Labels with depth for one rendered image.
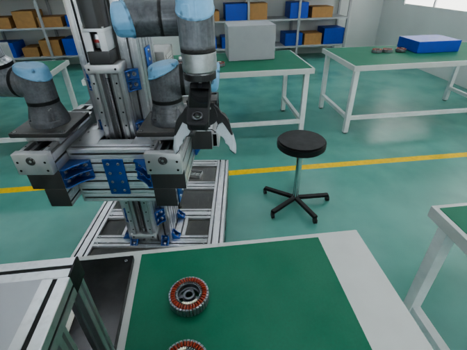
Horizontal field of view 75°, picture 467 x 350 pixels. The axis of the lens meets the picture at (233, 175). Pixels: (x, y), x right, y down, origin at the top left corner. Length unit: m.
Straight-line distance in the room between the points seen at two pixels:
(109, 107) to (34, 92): 0.27
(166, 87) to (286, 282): 0.79
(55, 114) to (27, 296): 0.92
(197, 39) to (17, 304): 0.55
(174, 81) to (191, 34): 0.53
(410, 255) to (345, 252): 1.24
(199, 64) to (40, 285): 0.49
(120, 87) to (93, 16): 0.26
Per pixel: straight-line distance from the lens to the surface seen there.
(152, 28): 0.77
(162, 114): 1.22
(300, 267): 1.04
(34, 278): 0.63
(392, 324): 0.99
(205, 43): 0.67
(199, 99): 0.67
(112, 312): 0.97
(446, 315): 2.11
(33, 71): 1.38
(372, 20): 8.14
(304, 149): 2.07
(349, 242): 1.16
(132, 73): 1.40
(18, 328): 0.58
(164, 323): 0.93
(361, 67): 3.45
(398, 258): 2.27
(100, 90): 1.40
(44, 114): 1.41
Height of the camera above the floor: 1.53
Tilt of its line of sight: 33 degrees down
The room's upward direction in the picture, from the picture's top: 1 degrees counter-clockwise
